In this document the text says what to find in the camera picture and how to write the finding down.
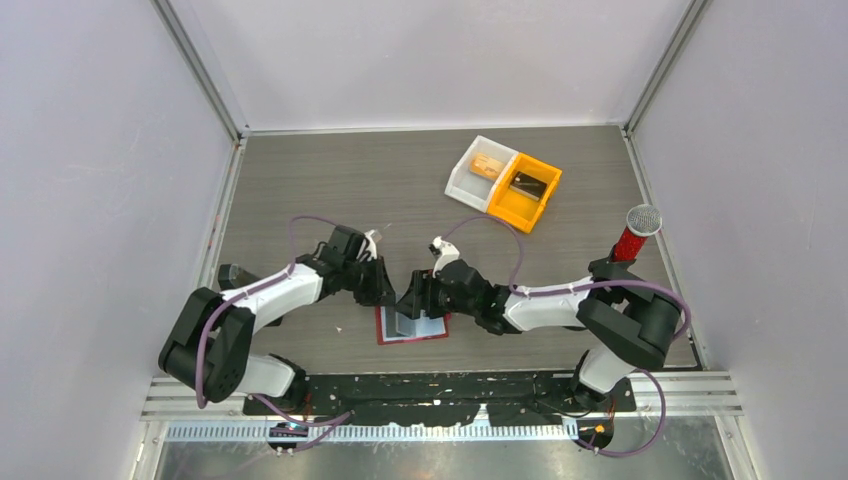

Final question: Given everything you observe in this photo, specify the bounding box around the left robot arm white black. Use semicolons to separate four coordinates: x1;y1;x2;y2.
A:
158;225;395;414

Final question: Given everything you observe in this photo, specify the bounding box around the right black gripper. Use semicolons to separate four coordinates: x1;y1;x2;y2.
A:
395;269;479;320

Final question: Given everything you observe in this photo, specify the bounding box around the red card holder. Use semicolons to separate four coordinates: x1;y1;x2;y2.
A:
375;306;451;345

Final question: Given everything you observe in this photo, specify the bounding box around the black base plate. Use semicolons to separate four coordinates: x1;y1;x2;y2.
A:
241;370;637;429

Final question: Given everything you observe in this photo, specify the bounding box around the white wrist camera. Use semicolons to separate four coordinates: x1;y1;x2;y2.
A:
428;236;460;274
360;229;382;261

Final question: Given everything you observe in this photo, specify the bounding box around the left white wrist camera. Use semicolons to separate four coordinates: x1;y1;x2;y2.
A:
360;229;382;261

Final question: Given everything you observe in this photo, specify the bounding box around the black card in orange bin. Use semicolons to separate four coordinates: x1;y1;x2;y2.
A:
509;171;548;202

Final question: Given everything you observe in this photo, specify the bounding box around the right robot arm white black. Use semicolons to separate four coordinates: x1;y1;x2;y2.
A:
395;259;686;411

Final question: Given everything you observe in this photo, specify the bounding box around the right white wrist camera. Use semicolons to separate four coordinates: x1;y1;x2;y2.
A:
428;236;460;274

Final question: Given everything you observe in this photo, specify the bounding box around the white plastic bin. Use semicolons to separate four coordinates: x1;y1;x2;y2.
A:
444;135;518;213

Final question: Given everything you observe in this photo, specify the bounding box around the orange plastic bin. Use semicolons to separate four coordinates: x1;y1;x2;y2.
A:
487;152;563;233

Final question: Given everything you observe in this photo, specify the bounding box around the aluminium front rail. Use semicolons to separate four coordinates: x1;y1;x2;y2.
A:
141;371;743;443

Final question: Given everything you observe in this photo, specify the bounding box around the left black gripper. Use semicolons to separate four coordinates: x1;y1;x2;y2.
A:
342;254;400;307

